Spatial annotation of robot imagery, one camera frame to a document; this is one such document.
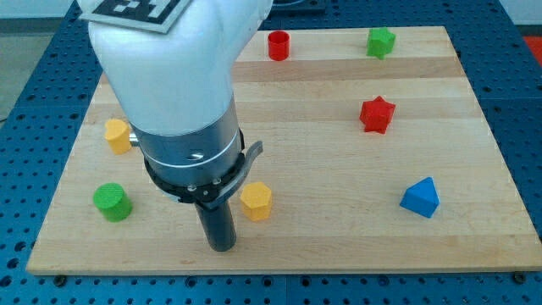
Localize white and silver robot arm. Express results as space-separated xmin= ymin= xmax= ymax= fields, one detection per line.
xmin=80 ymin=0 xmax=273 ymax=209

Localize yellow hexagon block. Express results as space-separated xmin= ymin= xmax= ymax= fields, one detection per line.
xmin=240 ymin=182 xmax=273 ymax=221

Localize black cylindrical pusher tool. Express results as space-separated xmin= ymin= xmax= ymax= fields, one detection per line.
xmin=196 ymin=202 xmax=236 ymax=252

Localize light wooden board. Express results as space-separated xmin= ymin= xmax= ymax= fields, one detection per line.
xmin=26 ymin=26 xmax=541 ymax=276

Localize red cylinder block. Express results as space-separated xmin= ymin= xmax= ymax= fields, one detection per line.
xmin=268 ymin=30 xmax=290 ymax=61

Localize red star block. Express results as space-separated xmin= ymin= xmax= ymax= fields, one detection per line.
xmin=359 ymin=96 xmax=395 ymax=134

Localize yellow heart block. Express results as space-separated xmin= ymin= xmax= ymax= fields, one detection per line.
xmin=104 ymin=119 xmax=132 ymax=155

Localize green star block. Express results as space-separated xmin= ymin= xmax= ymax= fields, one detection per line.
xmin=367 ymin=27 xmax=396 ymax=60

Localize blue triangular prism block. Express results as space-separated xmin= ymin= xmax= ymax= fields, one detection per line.
xmin=400 ymin=177 xmax=440 ymax=219

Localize green cylinder block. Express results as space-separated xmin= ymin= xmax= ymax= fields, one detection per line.
xmin=92 ymin=182 xmax=132 ymax=222

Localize black and white fiducial tag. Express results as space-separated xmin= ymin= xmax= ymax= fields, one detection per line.
xmin=80 ymin=0 xmax=191 ymax=34

